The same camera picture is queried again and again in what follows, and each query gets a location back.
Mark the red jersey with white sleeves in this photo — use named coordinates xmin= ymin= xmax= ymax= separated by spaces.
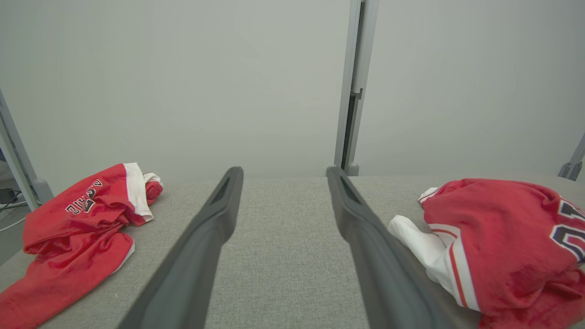
xmin=388 ymin=178 xmax=585 ymax=329

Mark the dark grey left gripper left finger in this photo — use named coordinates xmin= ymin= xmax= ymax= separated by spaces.
xmin=118 ymin=166 xmax=244 ymax=329

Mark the grey metal frame leg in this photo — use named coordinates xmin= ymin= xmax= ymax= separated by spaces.
xmin=558 ymin=133 xmax=585 ymax=181

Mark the white floor cable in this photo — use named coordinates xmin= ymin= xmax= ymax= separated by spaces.
xmin=0 ymin=216 xmax=27 ymax=233

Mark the grey slanted frame post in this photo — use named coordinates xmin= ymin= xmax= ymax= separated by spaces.
xmin=0 ymin=89 xmax=54 ymax=211

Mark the grey partition double post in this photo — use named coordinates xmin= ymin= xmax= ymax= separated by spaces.
xmin=334 ymin=0 xmax=380 ymax=176

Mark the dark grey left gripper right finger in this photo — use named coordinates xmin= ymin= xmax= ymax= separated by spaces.
xmin=326 ymin=165 xmax=457 ymax=329

